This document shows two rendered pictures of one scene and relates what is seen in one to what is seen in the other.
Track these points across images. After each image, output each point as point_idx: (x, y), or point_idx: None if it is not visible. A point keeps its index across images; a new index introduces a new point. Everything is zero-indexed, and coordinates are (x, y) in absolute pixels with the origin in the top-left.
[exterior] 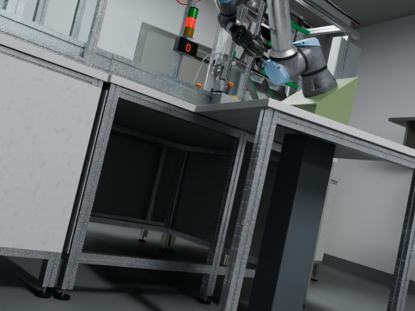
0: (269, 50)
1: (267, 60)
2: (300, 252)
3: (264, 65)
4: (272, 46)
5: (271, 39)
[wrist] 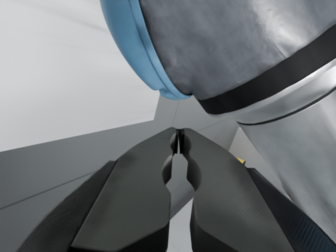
0: (226, 118)
1: (178, 98)
2: None
3: (147, 85)
4: (243, 131)
5: (263, 160)
